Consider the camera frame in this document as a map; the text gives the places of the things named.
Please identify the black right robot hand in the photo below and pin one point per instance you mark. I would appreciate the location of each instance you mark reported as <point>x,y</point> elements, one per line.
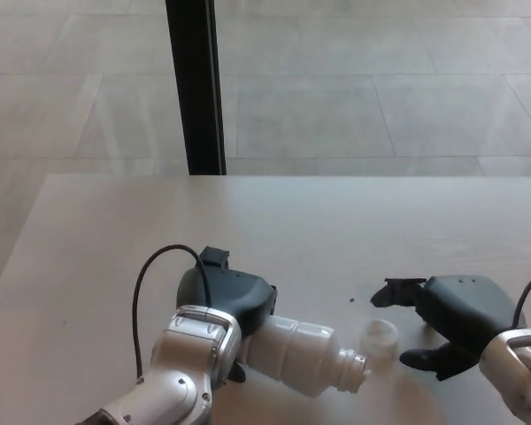
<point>464,310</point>

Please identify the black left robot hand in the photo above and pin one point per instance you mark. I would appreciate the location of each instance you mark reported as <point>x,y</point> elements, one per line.
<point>234,292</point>

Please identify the white plastic bottle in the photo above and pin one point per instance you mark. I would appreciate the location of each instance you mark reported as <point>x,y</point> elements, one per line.
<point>301,350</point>

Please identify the white bottle cap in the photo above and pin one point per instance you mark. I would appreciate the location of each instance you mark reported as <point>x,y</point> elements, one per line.
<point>379,340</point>

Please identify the black vertical window post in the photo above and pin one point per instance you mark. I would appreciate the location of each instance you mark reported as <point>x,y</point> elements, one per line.
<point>197,84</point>

